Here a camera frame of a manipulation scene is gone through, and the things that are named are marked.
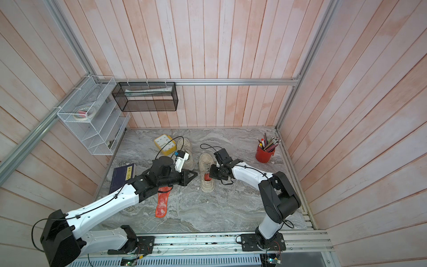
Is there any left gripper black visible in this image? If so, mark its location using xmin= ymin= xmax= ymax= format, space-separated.
xmin=157 ymin=168 xmax=198 ymax=188

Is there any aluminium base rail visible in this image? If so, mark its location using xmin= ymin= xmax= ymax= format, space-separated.
xmin=72 ymin=230 xmax=334 ymax=261

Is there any beige sneaker one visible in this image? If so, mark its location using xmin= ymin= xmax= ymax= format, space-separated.
xmin=199 ymin=153 xmax=216 ymax=192
xmin=176 ymin=138 xmax=195 ymax=171

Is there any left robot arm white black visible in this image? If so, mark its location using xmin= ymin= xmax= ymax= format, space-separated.
xmin=40 ymin=156 xmax=198 ymax=267

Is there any black mesh wall basket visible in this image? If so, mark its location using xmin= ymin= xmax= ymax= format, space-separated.
xmin=112 ymin=82 xmax=179 ymax=112

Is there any coloured pencils bunch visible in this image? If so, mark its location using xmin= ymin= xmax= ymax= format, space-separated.
xmin=258 ymin=133 xmax=281 ymax=152

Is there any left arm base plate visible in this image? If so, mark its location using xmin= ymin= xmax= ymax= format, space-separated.
xmin=107 ymin=236 xmax=155 ymax=256

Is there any dark blue book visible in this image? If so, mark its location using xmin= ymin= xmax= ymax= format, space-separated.
xmin=109 ymin=164 xmax=135 ymax=194

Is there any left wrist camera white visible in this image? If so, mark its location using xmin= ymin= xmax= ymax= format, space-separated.
xmin=175 ymin=150 xmax=189 ymax=172

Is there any tape roll on shelf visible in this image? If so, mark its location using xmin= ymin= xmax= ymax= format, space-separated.
xmin=72 ymin=106 xmax=96 ymax=121

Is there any white wire wall shelf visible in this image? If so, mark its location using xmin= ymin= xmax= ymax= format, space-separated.
xmin=57 ymin=76 xmax=130 ymax=156

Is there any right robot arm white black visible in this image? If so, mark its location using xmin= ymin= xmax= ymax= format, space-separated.
xmin=210 ymin=149 xmax=301 ymax=243

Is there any red pencil cup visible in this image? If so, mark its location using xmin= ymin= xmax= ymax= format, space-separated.
xmin=255 ymin=146 xmax=275 ymax=163

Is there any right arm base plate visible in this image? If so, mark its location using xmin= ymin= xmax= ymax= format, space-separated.
xmin=238 ymin=233 xmax=286 ymax=252

